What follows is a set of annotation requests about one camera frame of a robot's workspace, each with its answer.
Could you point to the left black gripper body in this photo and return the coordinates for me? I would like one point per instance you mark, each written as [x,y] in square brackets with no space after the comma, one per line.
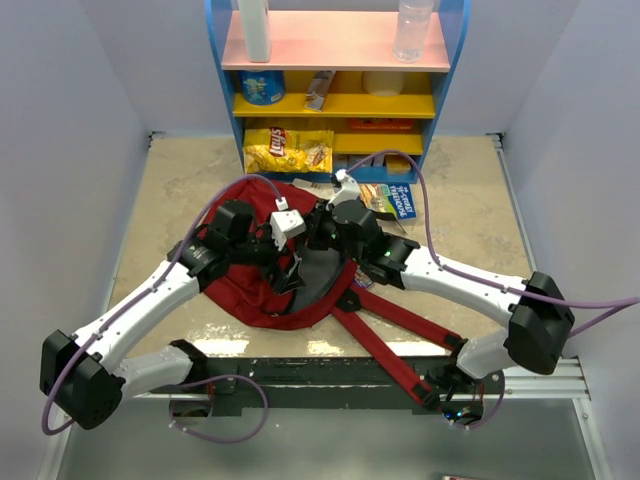
[261,250]

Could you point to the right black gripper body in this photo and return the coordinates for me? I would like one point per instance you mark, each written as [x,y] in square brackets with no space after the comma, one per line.
[322,233]

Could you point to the red backpack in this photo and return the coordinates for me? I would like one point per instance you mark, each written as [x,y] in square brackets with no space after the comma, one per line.
[245,294]

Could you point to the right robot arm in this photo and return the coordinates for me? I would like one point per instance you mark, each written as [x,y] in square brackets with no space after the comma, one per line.
[533,317]

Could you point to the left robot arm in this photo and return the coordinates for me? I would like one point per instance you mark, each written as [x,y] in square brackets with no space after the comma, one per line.
[87,375]

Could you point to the yellow Lays chips bag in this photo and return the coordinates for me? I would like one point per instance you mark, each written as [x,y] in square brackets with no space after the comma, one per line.
[282,150]

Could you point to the white coffee cover book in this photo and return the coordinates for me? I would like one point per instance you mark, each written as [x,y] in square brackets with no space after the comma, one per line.
[313,187]

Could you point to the blue Treehouse book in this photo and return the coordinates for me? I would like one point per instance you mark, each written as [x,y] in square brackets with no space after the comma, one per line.
[391,200]

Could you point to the purple book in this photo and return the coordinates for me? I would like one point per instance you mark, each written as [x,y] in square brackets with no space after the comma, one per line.
[362,280]

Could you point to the white small carton boxes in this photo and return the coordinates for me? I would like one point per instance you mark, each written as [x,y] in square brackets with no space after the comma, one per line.
[346,161]

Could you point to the yellow small box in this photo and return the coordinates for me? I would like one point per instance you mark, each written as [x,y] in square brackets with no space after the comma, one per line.
[397,164]

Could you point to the red flat snack box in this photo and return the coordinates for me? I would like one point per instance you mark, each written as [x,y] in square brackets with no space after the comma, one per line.
[380,124]

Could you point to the blue shelf unit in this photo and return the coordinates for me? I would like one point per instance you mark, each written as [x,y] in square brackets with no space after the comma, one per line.
[349,43]

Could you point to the brown wrapped snack bar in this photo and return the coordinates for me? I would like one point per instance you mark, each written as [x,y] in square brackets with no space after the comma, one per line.
[318,90]

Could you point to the cream white jar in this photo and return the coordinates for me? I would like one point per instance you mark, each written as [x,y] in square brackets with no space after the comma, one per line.
[383,83]

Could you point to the blue snack canister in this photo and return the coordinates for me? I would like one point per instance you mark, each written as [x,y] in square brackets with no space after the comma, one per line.
[262,88]

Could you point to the clear plastic water bottle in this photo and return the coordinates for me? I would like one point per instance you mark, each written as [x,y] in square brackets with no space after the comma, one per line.
[412,26]

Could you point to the white tall bottle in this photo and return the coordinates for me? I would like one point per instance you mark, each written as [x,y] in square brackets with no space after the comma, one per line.
[254,16]

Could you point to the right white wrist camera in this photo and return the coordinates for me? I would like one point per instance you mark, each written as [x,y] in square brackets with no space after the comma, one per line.
[345,188]

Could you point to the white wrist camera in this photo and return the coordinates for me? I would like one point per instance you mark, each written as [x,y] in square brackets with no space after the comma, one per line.
[285,223]
[345,188]

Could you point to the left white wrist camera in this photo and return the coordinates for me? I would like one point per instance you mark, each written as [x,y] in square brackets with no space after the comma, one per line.
[285,223]

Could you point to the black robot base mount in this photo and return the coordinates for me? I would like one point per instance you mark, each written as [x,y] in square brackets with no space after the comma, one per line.
[355,383]

